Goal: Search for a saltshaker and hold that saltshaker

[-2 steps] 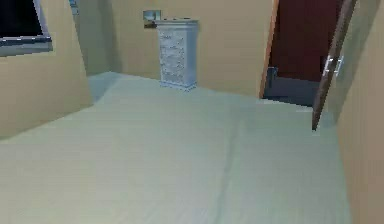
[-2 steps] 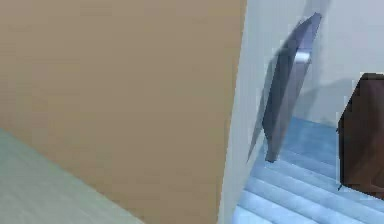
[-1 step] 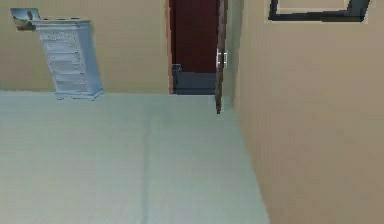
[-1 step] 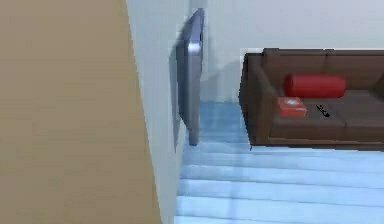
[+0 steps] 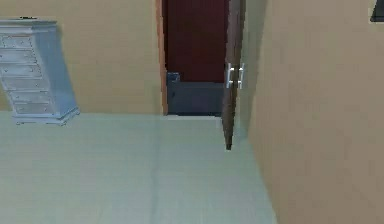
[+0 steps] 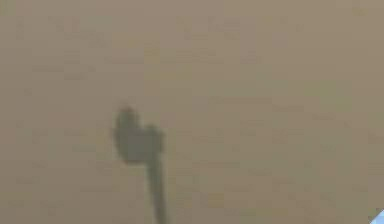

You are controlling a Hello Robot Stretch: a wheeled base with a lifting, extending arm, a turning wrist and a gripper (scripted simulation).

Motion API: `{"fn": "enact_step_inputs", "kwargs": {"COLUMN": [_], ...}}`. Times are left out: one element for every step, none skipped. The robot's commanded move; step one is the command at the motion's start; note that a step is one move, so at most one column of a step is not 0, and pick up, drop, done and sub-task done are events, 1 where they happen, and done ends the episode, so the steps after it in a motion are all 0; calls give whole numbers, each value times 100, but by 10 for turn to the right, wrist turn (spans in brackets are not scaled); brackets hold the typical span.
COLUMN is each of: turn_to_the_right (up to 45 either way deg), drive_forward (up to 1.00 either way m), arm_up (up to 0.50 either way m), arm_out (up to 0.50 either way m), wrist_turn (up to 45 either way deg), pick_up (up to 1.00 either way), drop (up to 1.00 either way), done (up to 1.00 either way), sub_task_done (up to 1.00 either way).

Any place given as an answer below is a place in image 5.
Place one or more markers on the blue bin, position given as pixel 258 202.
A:
pixel 173 77

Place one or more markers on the brown wooden room door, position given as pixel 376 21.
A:
pixel 232 43

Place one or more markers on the white chest of drawers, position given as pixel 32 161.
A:
pixel 30 73

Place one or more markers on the small dark flat object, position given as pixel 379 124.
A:
pixel 27 17

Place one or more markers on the black framed wall picture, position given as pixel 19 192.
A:
pixel 378 13

